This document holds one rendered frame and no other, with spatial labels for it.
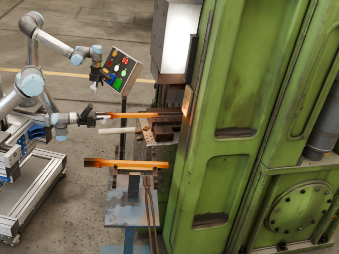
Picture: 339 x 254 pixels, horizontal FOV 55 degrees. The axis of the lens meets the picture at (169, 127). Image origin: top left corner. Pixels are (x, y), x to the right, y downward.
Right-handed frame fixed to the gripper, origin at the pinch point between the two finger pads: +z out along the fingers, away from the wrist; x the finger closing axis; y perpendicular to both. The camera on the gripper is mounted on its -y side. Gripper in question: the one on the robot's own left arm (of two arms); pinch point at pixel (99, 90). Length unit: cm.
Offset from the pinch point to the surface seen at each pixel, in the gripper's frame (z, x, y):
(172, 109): -5, 16, -60
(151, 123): -4, 35, -50
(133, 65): -23.3, -6.5, -23.7
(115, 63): -17.6, -16.3, -6.4
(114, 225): 20, 104, -48
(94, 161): -9, 89, -31
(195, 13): -78, 35, -67
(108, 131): 30.2, 8.8, -11.0
